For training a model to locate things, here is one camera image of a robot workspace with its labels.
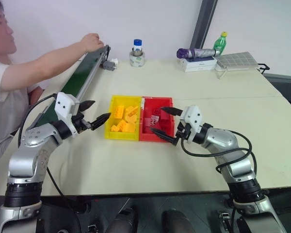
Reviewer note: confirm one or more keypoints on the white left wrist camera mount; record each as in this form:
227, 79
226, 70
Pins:
64, 104

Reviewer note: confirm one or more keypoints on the red plastic bin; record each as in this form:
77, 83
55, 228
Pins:
148, 136

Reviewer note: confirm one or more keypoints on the dark grey post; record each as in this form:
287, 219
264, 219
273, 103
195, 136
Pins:
203, 24

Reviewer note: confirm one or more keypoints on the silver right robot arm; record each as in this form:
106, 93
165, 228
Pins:
232, 157

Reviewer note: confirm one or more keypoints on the purple folded umbrella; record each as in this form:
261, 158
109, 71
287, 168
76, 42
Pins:
196, 52

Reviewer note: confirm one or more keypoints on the white tape roll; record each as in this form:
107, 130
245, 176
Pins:
137, 60

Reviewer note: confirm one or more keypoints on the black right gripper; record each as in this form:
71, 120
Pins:
183, 131

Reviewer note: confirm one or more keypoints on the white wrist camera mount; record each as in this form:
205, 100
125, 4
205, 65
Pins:
194, 116
64, 104

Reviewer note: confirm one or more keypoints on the red building block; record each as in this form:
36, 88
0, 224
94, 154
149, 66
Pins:
156, 112
147, 122

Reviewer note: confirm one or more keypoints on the person's bare hand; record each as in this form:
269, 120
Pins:
36, 93
92, 42

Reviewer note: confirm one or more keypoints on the grey checkered pad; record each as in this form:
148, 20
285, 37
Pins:
237, 59

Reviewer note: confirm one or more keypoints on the blue-capped small bottle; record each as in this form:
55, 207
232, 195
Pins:
137, 46

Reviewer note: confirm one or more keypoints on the white box with blue top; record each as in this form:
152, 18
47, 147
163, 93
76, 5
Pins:
198, 65

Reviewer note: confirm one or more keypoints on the yellow plastic bin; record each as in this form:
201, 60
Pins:
121, 136

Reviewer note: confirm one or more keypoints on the dark rounded shape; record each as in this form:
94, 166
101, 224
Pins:
122, 222
178, 222

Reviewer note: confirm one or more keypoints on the green bottle with yellow cap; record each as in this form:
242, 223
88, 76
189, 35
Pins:
220, 43

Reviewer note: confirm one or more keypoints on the man in white shirt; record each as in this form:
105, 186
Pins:
7, 109

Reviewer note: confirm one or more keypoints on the red block with white print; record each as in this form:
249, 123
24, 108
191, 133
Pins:
155, 120

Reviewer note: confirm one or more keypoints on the yellow building block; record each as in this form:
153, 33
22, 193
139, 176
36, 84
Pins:
122, 125
114, 128
130, 128
119, 111
131, 113

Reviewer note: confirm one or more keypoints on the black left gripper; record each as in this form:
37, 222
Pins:
80, 122

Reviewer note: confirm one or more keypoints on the person's bare forearm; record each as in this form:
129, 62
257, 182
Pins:
46, 59

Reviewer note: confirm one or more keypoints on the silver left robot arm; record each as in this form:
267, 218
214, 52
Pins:
31, 155

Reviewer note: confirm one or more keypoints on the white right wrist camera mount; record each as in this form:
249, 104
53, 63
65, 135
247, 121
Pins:
194, 116

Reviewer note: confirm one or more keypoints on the green conveyor belt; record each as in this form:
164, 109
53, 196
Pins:
80, 70

